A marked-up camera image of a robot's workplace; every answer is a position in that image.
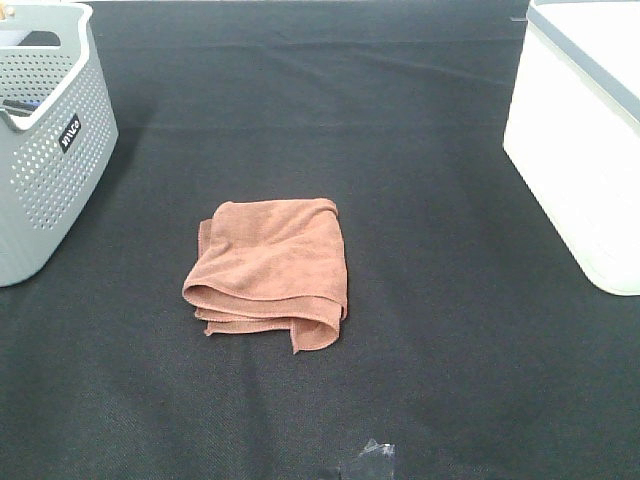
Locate brown towel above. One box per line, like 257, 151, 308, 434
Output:
182, 198, 348, 352

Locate white storage box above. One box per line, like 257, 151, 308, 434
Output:
503, 1, 639, 296

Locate dark item inside basket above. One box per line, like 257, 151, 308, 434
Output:
1, 99, 40, 117

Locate grey perforated laundry basket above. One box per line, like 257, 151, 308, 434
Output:
1, 1, 118, 287

